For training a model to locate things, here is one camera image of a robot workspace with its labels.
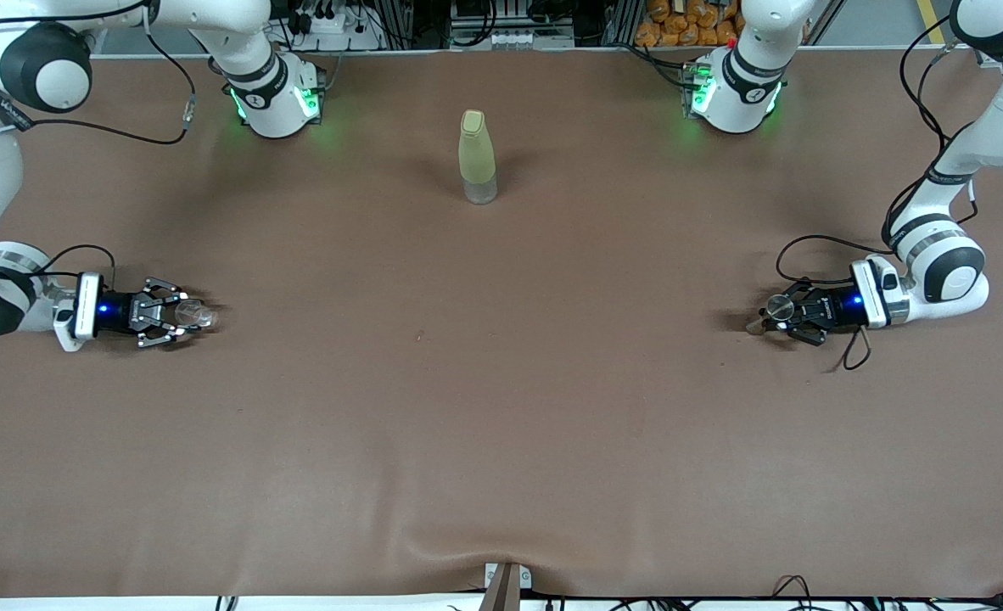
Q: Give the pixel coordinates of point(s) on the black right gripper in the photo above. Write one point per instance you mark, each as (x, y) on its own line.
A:
(117, 311)

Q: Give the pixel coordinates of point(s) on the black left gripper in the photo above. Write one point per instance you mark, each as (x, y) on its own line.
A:
(832, 306)

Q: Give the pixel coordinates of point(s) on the steel jigger measuring cup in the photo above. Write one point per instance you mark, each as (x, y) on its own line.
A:
(780, 307)

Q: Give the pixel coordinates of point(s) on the clear glass cup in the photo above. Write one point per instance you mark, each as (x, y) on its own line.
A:
(196, 316)

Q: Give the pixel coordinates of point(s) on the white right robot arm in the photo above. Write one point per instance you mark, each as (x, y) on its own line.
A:
(264, 106)

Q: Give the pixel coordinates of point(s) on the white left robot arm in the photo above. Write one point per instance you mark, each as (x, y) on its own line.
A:
(743, 93)

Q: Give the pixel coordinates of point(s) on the orange bread pile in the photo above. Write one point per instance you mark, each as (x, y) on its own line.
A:
(680, 25)

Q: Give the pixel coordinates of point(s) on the brown table cover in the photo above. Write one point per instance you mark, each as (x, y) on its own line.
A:
(501, 424)

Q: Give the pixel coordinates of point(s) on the white power strip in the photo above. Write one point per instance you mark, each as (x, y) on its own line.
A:
(336, 25)

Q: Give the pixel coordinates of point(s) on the green bottle with clear base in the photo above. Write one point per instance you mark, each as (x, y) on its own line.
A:
(476, 153)

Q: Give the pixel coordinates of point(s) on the white connector strip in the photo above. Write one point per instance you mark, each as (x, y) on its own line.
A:
(518, 39)

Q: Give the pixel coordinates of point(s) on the metal table edge bracket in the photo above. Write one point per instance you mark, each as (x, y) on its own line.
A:
(506, 590)

